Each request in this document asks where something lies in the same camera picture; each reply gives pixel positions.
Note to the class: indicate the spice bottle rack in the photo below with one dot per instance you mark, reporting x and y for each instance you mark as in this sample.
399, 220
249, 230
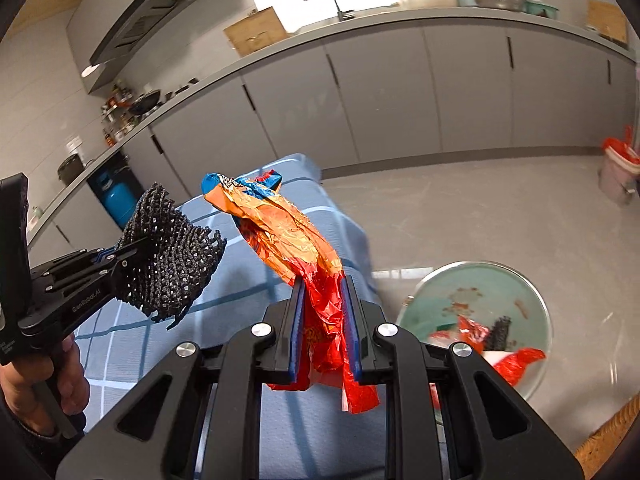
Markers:
117, 115

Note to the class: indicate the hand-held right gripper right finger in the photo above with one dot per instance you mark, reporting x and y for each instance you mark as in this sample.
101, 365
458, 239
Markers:
351, 330

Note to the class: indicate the wooden cutting board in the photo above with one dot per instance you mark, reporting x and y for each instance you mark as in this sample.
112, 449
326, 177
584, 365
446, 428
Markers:
607, 20

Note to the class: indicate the green plastic container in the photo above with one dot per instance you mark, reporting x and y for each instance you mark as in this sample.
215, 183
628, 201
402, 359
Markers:
542, 9

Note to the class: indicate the orange red snack wrapper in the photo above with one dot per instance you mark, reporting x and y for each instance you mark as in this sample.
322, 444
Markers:
300, 240

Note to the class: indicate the grey kitchen cabinet counter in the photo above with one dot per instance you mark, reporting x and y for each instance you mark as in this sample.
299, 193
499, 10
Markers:
400, 100

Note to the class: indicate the red trash bag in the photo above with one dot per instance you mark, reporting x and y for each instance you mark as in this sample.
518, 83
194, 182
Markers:
620, 147

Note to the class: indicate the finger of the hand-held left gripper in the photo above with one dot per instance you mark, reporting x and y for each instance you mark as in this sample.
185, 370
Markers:
80, 297
75, 262

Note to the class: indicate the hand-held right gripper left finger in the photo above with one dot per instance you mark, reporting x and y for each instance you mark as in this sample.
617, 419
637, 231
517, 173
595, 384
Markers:
295, 330

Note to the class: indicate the red lidded white bucket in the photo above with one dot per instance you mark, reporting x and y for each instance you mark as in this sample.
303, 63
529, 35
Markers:
615, 185

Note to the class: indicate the person's left hand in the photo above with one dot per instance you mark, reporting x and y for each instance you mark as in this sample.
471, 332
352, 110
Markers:
20, 390

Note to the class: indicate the metal bowl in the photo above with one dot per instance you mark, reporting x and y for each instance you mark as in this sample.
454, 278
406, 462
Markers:
497, 0

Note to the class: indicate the dark cooking pot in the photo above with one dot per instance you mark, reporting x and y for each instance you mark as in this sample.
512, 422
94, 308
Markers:
70, 170

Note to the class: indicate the black wok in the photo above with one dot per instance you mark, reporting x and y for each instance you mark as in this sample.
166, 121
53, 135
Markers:
145, 101

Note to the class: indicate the range hood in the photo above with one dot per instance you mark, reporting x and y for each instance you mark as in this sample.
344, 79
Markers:
135, 25

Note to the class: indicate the woven wicker mat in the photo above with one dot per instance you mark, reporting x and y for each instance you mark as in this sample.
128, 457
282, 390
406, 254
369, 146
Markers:
610, 430

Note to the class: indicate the cardboard box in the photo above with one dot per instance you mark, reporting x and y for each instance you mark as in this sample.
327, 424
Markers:
257, 32

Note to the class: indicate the round glass bin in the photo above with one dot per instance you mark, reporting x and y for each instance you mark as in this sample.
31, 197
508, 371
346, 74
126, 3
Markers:
450, 290

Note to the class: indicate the blue gas cylinder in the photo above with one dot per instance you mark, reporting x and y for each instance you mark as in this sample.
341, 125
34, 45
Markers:
120, 200

